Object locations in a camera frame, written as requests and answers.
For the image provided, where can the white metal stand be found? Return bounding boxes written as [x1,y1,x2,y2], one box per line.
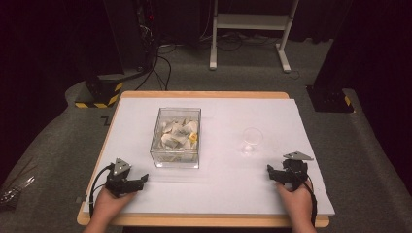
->
[209,0,300,73]

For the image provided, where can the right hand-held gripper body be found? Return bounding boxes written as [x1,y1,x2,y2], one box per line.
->
[282,151,315,192]

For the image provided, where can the clear plastic wrap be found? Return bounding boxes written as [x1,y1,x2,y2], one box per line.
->
[0,176,36,206]

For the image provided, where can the wooden table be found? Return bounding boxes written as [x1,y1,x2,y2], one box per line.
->
[77,90,330,228]

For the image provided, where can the black floor cables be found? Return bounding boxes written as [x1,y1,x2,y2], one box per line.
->
[134,45,173,91]

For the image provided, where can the person's left hand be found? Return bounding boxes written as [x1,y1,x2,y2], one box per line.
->
[92,186,137,225]

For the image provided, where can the person's right hand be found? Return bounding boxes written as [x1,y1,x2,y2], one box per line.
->
[275,179,315,225]

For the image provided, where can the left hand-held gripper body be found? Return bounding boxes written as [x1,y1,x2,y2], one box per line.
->
[105,157,134,198]

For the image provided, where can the white table mat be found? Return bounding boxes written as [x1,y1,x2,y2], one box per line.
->
[82,97,335,216]

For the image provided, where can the yellow tag tea bag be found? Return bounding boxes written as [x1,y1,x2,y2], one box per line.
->
[184,127,199,146]

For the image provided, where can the clear plastic box case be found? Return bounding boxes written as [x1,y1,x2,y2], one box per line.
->
[150,107,202,170]

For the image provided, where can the black yellow striped stand base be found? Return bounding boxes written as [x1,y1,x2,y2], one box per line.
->
[75,73,124,110]

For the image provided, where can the left hand-held gripper black cable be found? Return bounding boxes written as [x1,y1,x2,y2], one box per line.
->
[88,164,116,218]

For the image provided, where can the clear plastic cup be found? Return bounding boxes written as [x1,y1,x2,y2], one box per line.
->
[240,126,264,155]

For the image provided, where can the clear plastic drawer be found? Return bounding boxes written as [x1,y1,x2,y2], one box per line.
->
[151,110,201,169]

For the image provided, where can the black computer tower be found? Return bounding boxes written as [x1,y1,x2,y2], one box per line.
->
[103,0,157,71]

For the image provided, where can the pile of tea bags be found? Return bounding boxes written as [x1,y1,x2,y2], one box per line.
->
[159,116,199,151]

